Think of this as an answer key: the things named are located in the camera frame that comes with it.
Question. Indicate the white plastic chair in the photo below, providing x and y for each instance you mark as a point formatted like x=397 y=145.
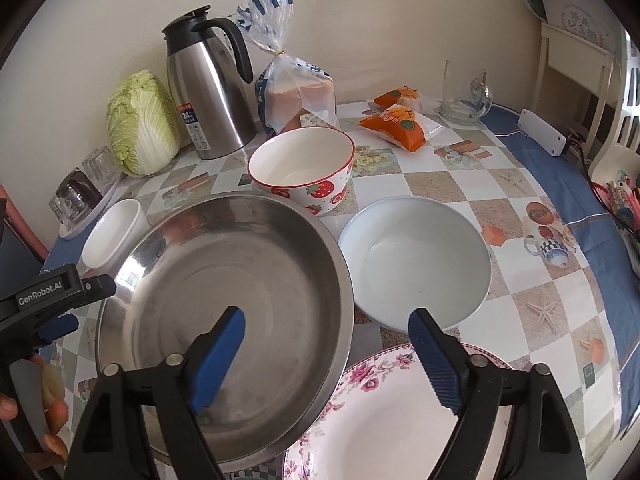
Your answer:
x=625 y=125

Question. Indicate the floral rimmed plate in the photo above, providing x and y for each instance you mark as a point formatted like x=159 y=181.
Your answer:
x=390 y=435

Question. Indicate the stainless steel thermos jug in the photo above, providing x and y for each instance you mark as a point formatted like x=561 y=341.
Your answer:
x=210 y=85

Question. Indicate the strawberry print bowl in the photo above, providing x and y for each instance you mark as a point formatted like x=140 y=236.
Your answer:
x=300 y=160

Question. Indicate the small white cup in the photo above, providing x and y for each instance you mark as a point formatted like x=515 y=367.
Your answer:
x=112 y=235

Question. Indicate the napa cabbage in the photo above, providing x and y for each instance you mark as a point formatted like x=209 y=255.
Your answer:
x=140 y=125

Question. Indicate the stainless steel basin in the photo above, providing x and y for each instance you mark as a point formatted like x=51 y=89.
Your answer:
x=280 y=280

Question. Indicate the white enamel bowl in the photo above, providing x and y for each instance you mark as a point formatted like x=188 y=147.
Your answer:
x=415 y=260

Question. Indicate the white printed cushion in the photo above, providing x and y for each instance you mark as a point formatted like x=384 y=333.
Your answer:
x=585 y=10

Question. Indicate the pink and blue chair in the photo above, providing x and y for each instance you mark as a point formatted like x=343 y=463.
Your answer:
x=20 y=255

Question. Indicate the bagged sliced bread loaf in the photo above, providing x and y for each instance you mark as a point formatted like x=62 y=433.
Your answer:
x=300 y=95

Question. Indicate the clear glass mug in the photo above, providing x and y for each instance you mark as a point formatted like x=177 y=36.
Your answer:
x=457 y=107

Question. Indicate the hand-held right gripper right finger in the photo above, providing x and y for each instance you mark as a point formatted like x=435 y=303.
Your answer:
x=432 y=360

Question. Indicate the white power strip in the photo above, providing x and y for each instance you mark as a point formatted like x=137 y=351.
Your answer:
x=540 y=130

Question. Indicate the white oval tray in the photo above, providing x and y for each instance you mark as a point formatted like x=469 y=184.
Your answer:
x=80 y=231

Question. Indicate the orange snack packet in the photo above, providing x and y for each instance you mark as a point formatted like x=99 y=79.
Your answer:
x=395 y=96
x=395 y=127

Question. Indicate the cream wooden chair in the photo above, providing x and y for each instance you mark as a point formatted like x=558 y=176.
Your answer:
x=575 y=50

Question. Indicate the person's left hand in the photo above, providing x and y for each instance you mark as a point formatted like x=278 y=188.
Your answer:
x=57 y=416

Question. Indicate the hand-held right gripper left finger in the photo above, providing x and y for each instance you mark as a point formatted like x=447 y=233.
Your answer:
x=220 y=360

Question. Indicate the pink and blue clutter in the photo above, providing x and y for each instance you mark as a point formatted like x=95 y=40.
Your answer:
x=622 y=205

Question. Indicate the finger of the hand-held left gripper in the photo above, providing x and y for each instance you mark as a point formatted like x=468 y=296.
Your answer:
x=57 y=329
x=99 y=290

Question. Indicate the clear glass tumbler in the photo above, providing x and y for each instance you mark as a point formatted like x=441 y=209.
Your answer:
x=102 y=165
x=65 y=207

